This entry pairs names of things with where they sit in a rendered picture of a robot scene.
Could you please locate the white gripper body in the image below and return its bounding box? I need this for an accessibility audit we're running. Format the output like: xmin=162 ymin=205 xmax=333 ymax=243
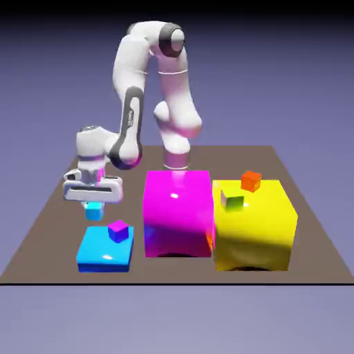
xmin=62 ymin=176 xmax=124 ymax=205

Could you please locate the small cyan cube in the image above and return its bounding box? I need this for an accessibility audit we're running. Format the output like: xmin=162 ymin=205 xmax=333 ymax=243
xmin=84 ymin=201 xmax=105 ymax=222

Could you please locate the small purple cube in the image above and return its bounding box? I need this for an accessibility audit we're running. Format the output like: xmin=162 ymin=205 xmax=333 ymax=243
xmin=107 ymin=219 xmax=130 ymax=244

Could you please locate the small green cube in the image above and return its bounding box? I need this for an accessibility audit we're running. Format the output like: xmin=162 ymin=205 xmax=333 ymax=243
xmin=220 ymin=189 xmax=245 ymax=213

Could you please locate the small orange cube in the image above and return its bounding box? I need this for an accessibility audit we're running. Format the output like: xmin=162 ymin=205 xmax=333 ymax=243
xmin=240 ymin=170 xmax=263 ymax=193

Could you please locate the large cyan box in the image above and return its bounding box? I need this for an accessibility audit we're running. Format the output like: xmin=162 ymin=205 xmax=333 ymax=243
xmin=76 ymin=225 xmax=135 ymax=274

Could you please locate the large magenta box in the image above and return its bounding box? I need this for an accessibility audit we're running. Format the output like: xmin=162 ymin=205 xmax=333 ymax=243
xmin=142 ymin=169 xmax=216 ymax=259

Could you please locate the large yellow box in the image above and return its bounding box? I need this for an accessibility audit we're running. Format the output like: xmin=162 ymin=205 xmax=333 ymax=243
xmin=212 ymin=179 xmax=299 ymax=272

